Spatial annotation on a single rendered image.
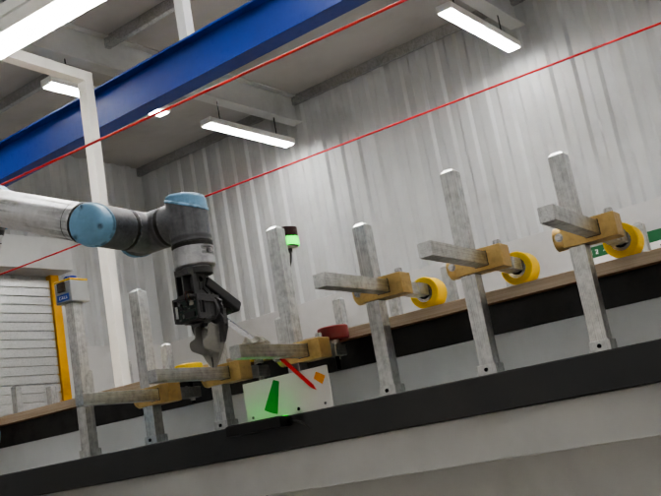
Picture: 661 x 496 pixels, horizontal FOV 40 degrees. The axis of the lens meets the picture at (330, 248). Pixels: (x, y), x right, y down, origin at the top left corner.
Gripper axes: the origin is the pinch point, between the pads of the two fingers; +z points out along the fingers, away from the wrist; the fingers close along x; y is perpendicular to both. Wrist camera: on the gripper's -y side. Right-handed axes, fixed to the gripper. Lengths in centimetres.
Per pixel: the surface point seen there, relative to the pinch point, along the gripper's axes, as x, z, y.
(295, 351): 1.5, -1.5, -27.7
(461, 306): 35, -6, -52
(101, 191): -160, -105, -132
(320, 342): 5.0, -2.9, -33.6
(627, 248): 76, -9, -53
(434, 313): 27, -6, -52
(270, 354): 1.5, -0.9, -17.8
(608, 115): -82, -252, -761
